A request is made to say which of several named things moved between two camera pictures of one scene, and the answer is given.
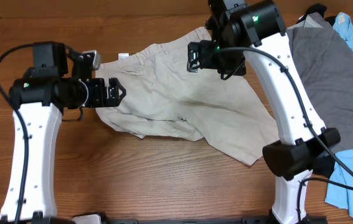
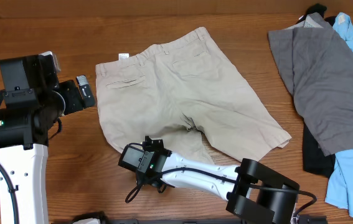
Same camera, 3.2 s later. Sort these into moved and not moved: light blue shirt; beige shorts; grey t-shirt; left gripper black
Moved: left gripper black; beige shorts
Not moved: grey t-shirt; light blue shirt
